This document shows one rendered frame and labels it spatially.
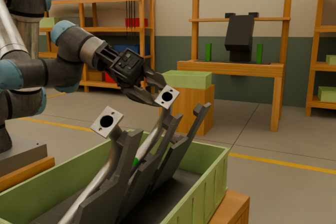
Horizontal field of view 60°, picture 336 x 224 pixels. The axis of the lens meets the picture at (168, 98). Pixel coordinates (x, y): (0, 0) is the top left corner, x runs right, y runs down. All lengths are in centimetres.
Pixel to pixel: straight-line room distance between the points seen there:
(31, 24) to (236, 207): 93
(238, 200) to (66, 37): 74
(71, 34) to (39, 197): 46
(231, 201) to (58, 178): 56
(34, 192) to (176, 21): 550
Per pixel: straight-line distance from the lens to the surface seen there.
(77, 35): 80
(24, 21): 115
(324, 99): 522
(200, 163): 108
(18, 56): 83
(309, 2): 568
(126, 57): 72
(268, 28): 569
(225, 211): 101
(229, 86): 589
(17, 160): 122
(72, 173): 99
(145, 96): 72
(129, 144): 59
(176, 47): 615
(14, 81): 80
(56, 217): 92
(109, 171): 67
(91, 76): 673
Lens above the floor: 135
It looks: 13 degrees down
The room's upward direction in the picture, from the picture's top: straight up
